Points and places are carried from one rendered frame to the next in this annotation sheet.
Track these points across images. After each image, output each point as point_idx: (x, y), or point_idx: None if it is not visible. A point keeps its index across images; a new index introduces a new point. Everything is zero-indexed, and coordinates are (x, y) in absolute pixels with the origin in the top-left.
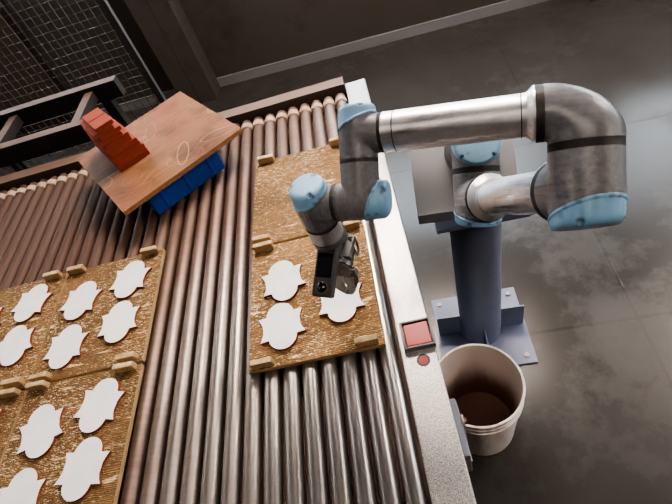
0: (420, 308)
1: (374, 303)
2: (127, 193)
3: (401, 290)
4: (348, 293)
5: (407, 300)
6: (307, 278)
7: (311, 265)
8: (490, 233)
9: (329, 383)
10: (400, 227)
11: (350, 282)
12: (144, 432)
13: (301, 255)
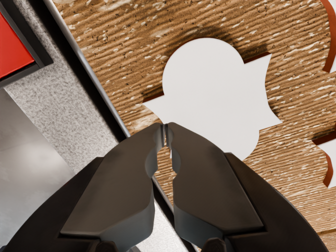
0: (32, 113)
1: (124, 111)
2: None
3: (90, 147)
4: (159, 124)
5: (68, 127)
6: (308, 155)
7: (299, 183)
8: None
9: None
10: (139, 245)
11: (107, 185)
12: None
13: (324, 201)
